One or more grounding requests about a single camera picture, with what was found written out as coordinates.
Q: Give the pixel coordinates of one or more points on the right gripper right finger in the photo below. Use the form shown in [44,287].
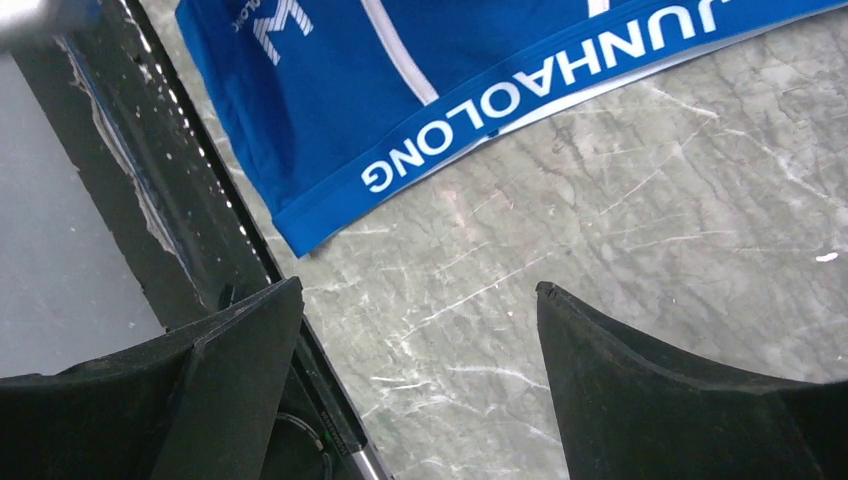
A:
[630,406]

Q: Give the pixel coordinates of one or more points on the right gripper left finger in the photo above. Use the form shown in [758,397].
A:
[198,402]

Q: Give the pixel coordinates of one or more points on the blue underwear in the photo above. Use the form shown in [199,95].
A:
[333,107]

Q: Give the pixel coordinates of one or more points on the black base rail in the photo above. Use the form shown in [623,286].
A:
[120,223]

